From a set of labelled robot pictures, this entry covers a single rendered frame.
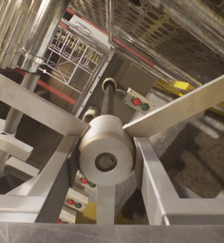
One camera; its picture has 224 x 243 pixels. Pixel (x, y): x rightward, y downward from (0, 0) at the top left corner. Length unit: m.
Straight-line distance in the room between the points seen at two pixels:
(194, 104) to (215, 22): 0.24
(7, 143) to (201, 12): 1.19
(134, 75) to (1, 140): 0.92
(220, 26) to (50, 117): 0.33
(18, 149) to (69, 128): 1.11
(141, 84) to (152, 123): 0.75
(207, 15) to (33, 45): 0.95
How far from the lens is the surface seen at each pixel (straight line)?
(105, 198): 0.20
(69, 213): 1.25
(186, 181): 1.44
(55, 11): 1.15
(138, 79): 0.90
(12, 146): 1.27
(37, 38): 1.14
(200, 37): 0.45
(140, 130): 0.16
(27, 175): 1.81
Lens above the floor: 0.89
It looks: 9 degrees down
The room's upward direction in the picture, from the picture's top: 60 degrees counter-clockwise
